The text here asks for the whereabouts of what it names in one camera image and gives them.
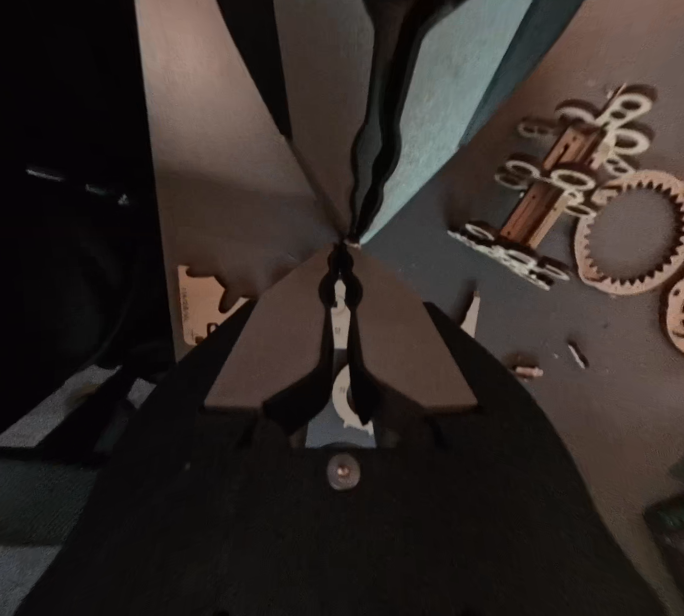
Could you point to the small wooden stick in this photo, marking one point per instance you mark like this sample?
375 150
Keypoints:
577 354

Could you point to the black chair base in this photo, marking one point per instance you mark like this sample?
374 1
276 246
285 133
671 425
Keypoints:
80 429

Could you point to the dark green object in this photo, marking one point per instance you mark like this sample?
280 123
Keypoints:
668 530

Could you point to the assembled wooden gear model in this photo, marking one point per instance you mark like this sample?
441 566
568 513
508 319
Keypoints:
539 204

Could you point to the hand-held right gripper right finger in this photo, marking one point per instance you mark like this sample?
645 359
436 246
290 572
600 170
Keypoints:
411 349

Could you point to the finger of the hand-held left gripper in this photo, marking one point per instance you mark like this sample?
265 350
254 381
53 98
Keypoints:
315 66
454 66

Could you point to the small wooden peg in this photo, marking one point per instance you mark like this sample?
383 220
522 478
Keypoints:
526 367

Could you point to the round wooden frame part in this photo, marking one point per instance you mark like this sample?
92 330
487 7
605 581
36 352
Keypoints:
677 317

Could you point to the flat wooden panel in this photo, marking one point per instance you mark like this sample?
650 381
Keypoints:
206 306

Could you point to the narrow wooden offcut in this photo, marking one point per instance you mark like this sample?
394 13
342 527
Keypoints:
471 314

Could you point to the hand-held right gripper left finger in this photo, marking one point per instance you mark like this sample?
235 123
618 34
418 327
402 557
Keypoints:
267 349

